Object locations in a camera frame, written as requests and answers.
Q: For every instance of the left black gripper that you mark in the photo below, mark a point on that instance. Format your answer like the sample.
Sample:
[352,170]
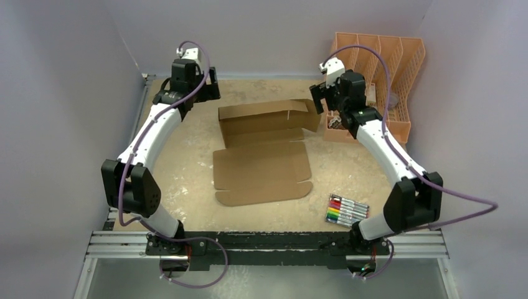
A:
[210,91]

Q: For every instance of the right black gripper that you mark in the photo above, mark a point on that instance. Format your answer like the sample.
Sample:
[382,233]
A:
[319,95]

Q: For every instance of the brown cardboard box sheet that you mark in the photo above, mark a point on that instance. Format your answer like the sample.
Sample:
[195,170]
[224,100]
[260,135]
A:
[265,158]

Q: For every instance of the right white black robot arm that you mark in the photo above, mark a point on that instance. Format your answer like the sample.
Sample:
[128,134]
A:
[412,201]

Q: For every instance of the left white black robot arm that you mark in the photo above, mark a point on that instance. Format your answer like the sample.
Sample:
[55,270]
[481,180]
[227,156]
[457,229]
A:
[129,184]

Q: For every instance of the white paper box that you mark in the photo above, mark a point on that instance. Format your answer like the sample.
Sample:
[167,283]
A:
[370,94]

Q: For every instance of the black white striped item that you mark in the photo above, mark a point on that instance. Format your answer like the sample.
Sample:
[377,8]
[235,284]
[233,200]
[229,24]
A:
[335,124]

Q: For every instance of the clear plastic cup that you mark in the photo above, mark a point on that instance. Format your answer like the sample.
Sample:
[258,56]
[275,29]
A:
[393,100]

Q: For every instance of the pack of coloured markers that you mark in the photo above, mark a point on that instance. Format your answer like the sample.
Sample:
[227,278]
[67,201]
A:
[345,212]

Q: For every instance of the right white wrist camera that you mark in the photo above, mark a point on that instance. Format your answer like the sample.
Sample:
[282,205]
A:
[332,69]

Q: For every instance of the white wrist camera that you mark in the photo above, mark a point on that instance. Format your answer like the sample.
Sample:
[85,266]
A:
[332,69]
[194,54]

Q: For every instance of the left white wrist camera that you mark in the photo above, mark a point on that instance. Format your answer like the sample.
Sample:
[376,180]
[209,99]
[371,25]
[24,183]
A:
[194,54]

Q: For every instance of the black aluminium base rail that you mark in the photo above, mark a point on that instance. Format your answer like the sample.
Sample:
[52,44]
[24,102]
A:
[328,249]

